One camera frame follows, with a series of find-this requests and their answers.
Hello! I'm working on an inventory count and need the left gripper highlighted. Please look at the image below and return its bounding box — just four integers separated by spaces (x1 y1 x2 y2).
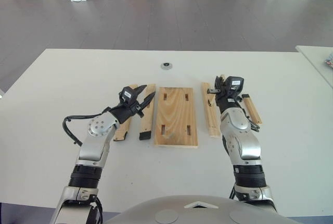
110 84 157 124

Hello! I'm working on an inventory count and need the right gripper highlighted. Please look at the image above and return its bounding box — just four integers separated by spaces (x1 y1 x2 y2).
207 76 244 113

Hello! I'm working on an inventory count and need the wooden leg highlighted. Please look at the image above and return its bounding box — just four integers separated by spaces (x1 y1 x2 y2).
241 93 263 126
138 83 157 141
112 83 139 142

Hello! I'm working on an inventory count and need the wooden seat board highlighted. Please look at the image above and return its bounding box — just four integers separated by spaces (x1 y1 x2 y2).
153 86 199 149

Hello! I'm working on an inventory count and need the wooden bar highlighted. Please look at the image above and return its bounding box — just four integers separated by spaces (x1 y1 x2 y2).
201 82 222 139

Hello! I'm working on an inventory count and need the robot body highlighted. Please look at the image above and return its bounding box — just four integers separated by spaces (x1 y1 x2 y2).
103 195 309 224

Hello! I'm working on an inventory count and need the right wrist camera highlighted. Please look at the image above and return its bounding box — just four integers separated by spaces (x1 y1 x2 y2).
224 76 245 97

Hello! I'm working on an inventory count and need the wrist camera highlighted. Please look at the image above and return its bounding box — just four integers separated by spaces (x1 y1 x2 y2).
224 76 245 97
119 85 139 104

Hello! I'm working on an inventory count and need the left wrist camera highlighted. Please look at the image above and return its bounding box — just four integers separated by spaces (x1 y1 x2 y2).
119 85 139 104

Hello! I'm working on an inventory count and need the black cable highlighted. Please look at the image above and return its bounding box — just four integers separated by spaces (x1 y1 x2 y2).
62 106 111 146
235 96 261 132

